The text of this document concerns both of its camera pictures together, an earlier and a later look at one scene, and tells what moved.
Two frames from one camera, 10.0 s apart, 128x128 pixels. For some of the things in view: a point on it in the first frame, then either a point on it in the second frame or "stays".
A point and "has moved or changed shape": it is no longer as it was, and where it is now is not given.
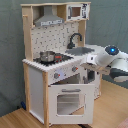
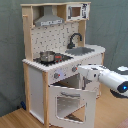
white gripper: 92,59 → 92,70
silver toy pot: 47,56 stays
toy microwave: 77,12 stays
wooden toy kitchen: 59,90 stays
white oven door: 71,104 has moved or changed shape
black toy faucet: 71,45 stays
